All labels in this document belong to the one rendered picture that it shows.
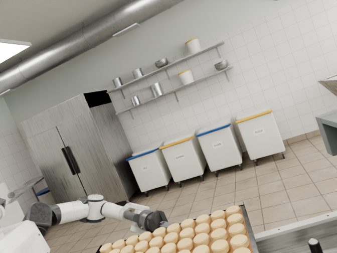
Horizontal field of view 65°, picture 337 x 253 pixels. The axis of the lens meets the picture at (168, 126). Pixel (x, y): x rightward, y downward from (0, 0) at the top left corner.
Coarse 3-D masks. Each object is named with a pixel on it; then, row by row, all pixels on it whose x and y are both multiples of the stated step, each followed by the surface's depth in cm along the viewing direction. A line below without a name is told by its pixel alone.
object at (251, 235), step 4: (244, 208) 94; (244, 212) 92; (244, 216) 89; (248, 220) 86; (248, 224) 84; (248, 228) 82; (248, 232) 80; (252, 232) 77; (252, 236) 77; (124, 240) 106; (252, 240) 76; (252, 244) 74; (256, 244) 71; (252, 248) 72; (256, 248) 72; (96, 252) 103; (256, 252) 70
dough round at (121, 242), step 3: (117, 240) 104; (120, 240) 103; (123, 240) 102; (114, 243) 102; (117, 243) 101; (120, 243) 101; (123, 243) 101; (114, 246) 100; (117, 246) 100; (120, 246) 100; (123, 246) 100; (120, 249) 100
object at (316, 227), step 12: (324, 216) 89; (336, 216) 87; (276, 228) 92; (288, 228) 90; (300, 228) 89; (312, 228) 88; (324, 228) 88; (336, 228) 87; (264, 240) 91; (276, 240) 91; (288, 240) 90; (300, 240) 90; (264, 252) 92
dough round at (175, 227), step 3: (171, 225) 99; (174, 225) 98; (177, 225) 97; (168, 228) 97; (171, 228) 96; (174, 228) 96; (177, 228) 95; (180, 228) 97; (168, 231) 96; (171, 231) 95; (174, 231) 95; (177, 231) 95
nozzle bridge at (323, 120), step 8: (328, 112) 102; (336, 112) 98; (320, 120) 100; (328, 120) 93; (336, 120) 89; (320, 128) 103; (328, 128) 100; (336, 128) 99; (328, 136) 100; (336, 136) 100; (328, 144) 101; (336, 144) 100; (328, 152) 104; (336, 152) 101
